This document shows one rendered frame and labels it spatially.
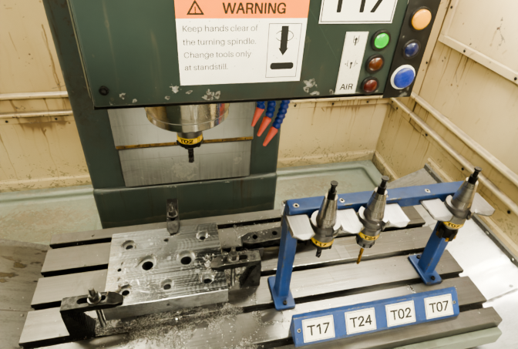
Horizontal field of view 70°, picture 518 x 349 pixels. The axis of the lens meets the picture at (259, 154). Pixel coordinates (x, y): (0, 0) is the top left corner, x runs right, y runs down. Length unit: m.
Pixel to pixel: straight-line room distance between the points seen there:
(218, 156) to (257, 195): 0.27
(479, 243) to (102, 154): 1.33
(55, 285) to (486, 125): 1.43
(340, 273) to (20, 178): 1.45
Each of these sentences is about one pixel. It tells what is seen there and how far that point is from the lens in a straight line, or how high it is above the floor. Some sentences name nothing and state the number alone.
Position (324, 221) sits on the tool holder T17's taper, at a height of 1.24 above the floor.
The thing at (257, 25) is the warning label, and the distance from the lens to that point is 0.46.
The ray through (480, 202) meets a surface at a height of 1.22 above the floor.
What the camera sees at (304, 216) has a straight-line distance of 0.82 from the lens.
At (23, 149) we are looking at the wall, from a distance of 1.87.
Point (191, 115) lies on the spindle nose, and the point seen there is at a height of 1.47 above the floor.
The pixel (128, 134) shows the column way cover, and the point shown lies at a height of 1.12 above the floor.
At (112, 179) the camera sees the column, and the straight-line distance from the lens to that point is 1.43.
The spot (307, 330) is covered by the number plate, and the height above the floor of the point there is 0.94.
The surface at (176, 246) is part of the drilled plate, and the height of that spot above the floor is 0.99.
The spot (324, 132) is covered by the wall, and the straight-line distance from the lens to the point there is 1.89.
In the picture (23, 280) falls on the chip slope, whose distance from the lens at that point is 1.55.
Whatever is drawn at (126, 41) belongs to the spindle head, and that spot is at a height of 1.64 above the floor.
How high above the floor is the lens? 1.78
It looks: 35 degrees down
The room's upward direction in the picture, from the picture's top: 4 degrees clockwise
